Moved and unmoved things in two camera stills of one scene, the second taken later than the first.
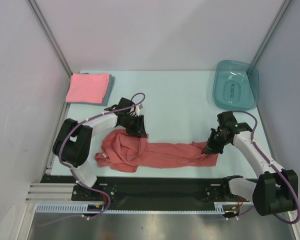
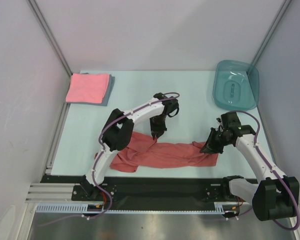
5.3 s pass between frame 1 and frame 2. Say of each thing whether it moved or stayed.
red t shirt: stayed
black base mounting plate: stayed
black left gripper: moved
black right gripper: stayed
